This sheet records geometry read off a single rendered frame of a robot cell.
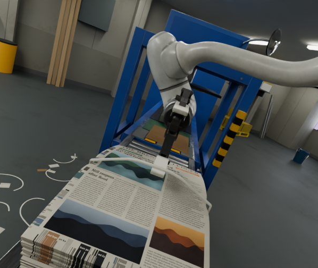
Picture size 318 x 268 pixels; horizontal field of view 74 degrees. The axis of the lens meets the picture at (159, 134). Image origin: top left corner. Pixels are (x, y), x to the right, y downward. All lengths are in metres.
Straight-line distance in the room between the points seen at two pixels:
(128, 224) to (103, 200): 0.07
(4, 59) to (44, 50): 1.03
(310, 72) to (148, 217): 0.50
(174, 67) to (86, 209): 0.45
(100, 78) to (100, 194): 6.21
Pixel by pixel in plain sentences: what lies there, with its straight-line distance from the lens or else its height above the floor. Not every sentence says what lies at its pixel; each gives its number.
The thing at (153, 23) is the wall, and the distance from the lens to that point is 6.86.
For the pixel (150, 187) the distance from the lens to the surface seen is 0.47.
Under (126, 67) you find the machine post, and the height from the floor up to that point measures 1.27.
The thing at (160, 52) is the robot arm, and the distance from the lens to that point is 0.67.
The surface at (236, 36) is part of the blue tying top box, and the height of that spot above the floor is 1.73.
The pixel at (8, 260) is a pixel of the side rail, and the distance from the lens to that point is 0.74.
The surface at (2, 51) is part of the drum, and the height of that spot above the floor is 0.45.
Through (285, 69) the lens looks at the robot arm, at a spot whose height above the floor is 1.47.
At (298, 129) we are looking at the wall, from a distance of 10.71.
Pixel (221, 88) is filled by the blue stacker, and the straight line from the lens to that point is 3.92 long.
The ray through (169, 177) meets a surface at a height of 1.13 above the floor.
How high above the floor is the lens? 1.38
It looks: 18 degrees down
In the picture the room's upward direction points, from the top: 21 degrees clockwise
